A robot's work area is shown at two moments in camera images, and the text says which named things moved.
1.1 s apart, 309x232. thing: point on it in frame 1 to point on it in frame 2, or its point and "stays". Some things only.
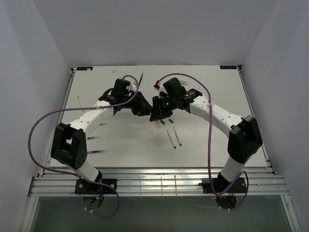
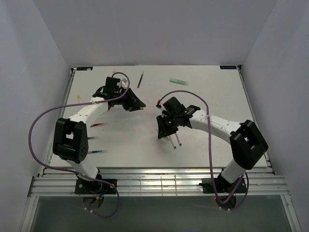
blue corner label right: [228, 67] stays
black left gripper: [143, 108] to [134, 103]
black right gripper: [157, 112] to [163, 130]
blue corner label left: [84, 68] stays
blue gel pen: [97, 151] stays
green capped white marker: [179, 143] stays
